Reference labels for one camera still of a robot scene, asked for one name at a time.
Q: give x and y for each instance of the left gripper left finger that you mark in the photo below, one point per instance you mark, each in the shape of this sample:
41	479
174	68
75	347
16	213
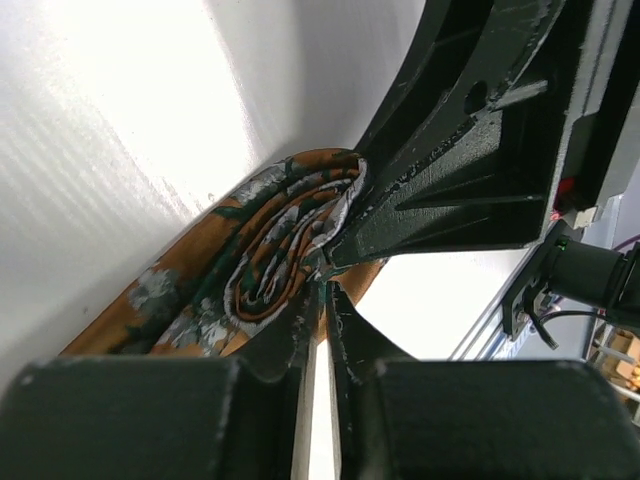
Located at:
245	416

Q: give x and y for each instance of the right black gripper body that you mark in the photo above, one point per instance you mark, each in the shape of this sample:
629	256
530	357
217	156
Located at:
599	146

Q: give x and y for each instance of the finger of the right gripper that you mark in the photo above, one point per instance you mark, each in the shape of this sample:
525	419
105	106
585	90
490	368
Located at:
446	170

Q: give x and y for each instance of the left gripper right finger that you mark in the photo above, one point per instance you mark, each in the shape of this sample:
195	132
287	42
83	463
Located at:
397	417

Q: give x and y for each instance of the brown grey floral tie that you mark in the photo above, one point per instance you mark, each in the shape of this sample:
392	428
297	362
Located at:
241	264

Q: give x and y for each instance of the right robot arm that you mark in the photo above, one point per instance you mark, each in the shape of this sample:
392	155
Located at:
563	265

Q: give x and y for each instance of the aluminium mounting rail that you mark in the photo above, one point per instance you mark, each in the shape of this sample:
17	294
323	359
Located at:
487	333

